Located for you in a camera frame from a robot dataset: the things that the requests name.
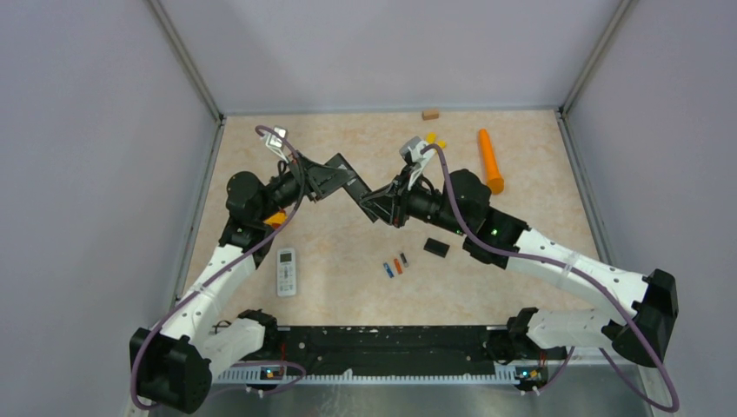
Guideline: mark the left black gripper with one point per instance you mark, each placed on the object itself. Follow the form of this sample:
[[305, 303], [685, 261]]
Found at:
[[321, 179]]

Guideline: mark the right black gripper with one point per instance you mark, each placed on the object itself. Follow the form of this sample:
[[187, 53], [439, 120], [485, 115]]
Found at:
[[391, 203]]

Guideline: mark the black remote control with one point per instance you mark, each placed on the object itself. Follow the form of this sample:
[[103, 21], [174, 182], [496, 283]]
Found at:
[[357, 188]]

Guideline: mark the black battery cover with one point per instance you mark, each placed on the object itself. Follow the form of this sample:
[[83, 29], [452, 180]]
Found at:
[[436, 247]]

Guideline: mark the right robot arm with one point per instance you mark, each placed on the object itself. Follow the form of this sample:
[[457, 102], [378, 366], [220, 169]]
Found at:
[[633, 313]]

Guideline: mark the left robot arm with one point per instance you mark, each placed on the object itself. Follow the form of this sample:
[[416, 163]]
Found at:
[[175, 363]]

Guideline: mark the white remote control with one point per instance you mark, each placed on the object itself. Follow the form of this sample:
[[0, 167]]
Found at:
[[286, 273]]

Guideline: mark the yellow toy car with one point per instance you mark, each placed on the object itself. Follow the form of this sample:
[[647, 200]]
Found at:
[[276, 220]]

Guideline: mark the tan wooden block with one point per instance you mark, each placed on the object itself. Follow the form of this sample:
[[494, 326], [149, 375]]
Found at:
[[430, 114]]

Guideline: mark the orange toy carrot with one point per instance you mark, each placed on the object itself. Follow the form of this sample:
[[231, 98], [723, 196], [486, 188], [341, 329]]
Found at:
[[494, 178]]

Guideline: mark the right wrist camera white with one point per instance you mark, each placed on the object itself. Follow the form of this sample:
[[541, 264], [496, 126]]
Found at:
[[416, 153]]

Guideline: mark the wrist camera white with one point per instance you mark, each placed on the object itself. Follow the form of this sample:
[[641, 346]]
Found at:
[[416, 153], [273, 140]]

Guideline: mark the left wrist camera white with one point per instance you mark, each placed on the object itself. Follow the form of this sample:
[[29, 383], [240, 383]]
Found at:
[[273, 140]]

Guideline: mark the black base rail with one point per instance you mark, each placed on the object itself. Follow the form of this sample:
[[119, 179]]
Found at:
[[403, 351]]

